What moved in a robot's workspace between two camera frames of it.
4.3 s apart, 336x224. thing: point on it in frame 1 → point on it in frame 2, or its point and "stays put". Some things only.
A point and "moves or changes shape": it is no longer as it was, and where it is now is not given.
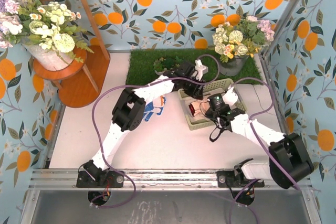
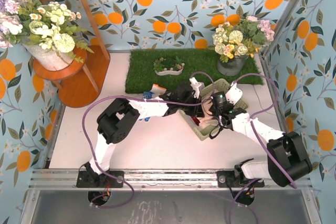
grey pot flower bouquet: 234,44 stays put
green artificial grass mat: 140,65 stays put
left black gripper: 196,91 → 196,109
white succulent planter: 168,64 stays put
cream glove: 195,108 moves or changes shape
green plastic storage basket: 209,90 moves or changes shape
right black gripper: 210,111 stays put
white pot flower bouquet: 48,31 stays put
